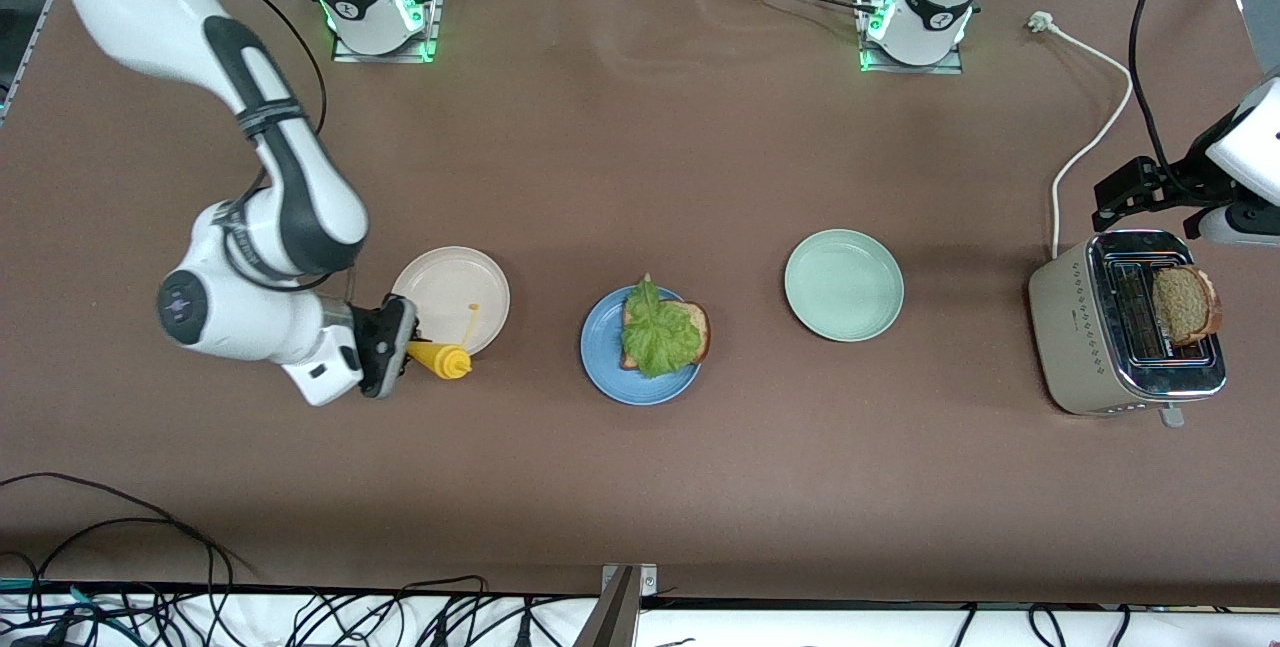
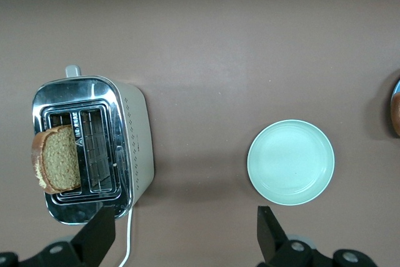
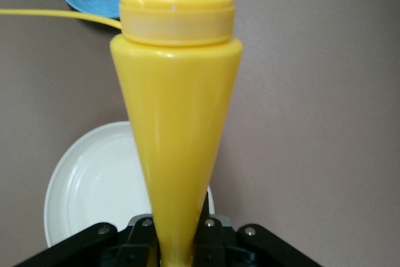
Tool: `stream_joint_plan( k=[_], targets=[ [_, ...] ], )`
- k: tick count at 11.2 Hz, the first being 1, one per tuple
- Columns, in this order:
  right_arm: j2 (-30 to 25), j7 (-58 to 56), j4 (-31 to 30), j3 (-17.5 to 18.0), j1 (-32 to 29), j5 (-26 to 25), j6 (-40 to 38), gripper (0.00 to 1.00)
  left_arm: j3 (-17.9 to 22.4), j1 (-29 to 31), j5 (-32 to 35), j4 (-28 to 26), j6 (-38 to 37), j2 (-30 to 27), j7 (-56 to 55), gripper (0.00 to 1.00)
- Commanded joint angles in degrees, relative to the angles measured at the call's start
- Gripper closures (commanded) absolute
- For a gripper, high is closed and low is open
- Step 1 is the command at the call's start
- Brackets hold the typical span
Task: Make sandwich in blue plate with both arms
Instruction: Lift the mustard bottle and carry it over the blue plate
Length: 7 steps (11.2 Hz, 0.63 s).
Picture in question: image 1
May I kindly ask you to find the yellow mustard squeeze bottle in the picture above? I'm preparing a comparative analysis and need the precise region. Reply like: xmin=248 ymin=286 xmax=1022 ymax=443
xmin=405 ymin=303 xmax=481 ymax=381

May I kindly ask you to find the green lettuce leaf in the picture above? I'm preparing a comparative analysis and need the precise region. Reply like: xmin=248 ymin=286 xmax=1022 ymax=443
xmin=622 ymin=274 xmax=703 ymax=380

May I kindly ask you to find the brown bread slice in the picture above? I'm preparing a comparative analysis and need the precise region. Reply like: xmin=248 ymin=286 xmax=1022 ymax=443
xmin=1150 ymin=265 xmax=1223 ymax=348
xmin=620 ymin=300 xmax=712 ymax=371

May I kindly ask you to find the beige plate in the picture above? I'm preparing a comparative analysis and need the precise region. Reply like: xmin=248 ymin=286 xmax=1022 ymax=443
xmin=390 ymin=246 xmax=511 ymax=360

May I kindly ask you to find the blue plate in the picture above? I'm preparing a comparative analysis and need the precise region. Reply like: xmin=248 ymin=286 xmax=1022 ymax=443
xmin=580 ymin=285 xmax=705 ymax=406

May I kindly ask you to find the pale green plate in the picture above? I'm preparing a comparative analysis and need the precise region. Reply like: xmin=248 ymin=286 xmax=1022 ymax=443
xmin=784 ymin=229 xmax=905 ymax=343

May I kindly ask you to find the beige chrome toaster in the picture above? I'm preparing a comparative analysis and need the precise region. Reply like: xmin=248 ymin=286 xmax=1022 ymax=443
xmin=1028 ymin=229 xmax=1229 ymax=428

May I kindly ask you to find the white toaster power cord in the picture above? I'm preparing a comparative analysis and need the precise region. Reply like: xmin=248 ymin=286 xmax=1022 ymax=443
xmin=1028 ymin=12 xmax=1136 ymax=260

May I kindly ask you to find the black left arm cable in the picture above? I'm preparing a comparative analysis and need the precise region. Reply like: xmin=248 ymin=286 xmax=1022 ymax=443
xmin=1128 ymin=0 xmax=1201 ymax=190

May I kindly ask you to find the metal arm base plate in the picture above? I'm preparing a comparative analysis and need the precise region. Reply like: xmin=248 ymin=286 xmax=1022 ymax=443
xmin=330 ymin=0 xmax=446 ymax=64
xmin=858 ymin=0 xmax=966 ymax=76

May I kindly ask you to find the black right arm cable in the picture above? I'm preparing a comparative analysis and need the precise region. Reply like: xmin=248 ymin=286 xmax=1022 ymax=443
xmin=190 ymin=0 xmax=356 ymax=303

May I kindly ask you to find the metal corner bracket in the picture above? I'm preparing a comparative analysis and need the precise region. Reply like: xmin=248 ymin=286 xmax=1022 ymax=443
xmin=602 ymin=563 xmax=659 ymax=596

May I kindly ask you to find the dark aluminium post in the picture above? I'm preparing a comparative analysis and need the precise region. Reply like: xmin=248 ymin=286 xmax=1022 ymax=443
xmin=572 ymin=567 xmax=641 ymax=647

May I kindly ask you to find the black looped table cable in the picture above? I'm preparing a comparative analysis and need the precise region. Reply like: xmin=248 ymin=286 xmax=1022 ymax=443
xmin=0 ymin=472 xmax=263 ymax=588

